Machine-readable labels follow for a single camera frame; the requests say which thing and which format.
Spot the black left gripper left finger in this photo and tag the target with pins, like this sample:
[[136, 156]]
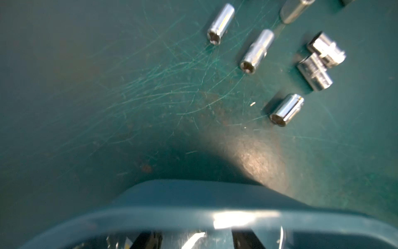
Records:
[[148, 240]]

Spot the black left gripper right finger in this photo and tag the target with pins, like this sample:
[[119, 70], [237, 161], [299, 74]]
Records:
[[246, 240]]

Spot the chrome socket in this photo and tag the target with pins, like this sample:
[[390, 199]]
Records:
[[327, 50], [314, 72], [257, 52], [220, 24], [292, 9], [287, 109]]

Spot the teal plastic storage box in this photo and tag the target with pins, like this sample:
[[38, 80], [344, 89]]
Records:
[[202, 215]]

